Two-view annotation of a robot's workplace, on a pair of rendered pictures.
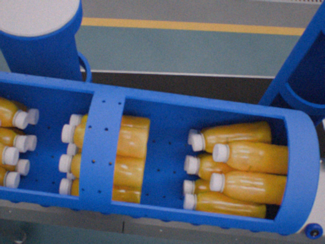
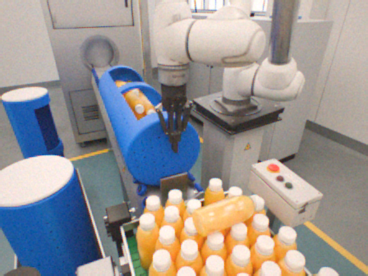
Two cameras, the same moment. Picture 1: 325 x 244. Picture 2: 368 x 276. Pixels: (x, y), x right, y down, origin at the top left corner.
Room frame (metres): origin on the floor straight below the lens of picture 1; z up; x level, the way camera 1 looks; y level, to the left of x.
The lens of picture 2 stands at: (0.47, 1.26, 1.57)
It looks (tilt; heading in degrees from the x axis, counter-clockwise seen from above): 30 degrees down; 251
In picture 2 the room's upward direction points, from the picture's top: straight up
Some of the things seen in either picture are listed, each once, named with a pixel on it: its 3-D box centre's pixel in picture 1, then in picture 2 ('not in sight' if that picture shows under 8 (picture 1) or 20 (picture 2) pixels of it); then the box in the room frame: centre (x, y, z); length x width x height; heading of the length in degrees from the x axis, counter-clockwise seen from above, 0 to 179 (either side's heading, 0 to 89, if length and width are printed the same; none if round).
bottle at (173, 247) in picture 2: not in sight; (167, 256); (0.38, 0.87, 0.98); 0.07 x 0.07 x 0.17
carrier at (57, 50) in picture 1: (55, 79); (62, 255); (0.76, 0.45, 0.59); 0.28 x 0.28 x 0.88
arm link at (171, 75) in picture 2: not in sight; (173, 73); (0.27, 0.59, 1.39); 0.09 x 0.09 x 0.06
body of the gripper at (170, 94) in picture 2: not in sight; (173, 97); (0.27, 0.59, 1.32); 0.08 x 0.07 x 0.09; 4
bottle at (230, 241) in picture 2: not in sight; (235, 252); (0.20, 0.91, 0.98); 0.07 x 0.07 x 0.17
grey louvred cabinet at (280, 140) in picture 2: not in sight; (225, 77); (-1.07, -1.51, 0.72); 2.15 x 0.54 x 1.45; 101
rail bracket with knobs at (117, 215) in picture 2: not in sight; (121, 223); (0.48, 0.68, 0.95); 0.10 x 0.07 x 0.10; 4
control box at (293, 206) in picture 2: not in sight; (281, 190); (-0.02, 0.81, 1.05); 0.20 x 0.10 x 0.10; 94
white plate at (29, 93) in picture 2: not in sight; (25, 94); (0.99, -0.59, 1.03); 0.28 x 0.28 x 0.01
